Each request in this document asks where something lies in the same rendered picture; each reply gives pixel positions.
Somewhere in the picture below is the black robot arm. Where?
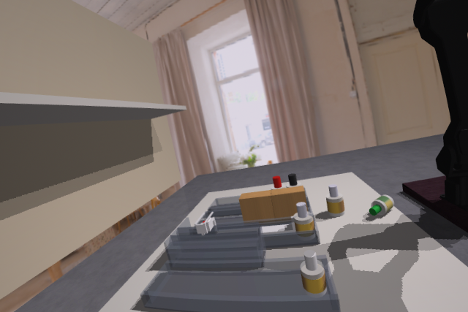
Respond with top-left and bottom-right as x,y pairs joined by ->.
413,0 -> 468,211

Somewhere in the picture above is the red cylinder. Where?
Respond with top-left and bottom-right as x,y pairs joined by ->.
271,175 -> 286,190

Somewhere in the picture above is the white jar with green cap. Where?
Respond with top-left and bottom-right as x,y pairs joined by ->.
369,194 -> 395,216

